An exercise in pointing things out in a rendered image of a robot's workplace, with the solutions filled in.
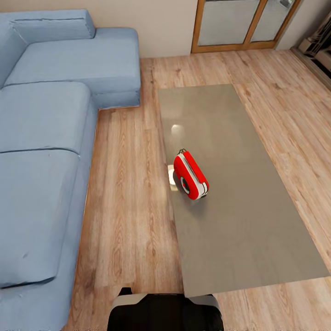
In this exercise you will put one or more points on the radio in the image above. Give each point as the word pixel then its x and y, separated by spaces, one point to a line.
pixel 192 179

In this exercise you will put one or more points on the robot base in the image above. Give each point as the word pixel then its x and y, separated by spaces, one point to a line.
pixel 164 312

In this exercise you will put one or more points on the sofa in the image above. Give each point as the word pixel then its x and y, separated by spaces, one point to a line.
pixel 56 73

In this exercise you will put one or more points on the coffee table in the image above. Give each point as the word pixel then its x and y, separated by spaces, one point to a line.
pixel 246 232

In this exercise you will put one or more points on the door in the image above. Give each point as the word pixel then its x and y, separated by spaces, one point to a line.
pixel 235 25

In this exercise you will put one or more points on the wood fireplace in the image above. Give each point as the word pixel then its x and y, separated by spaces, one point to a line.
pixel 315 52

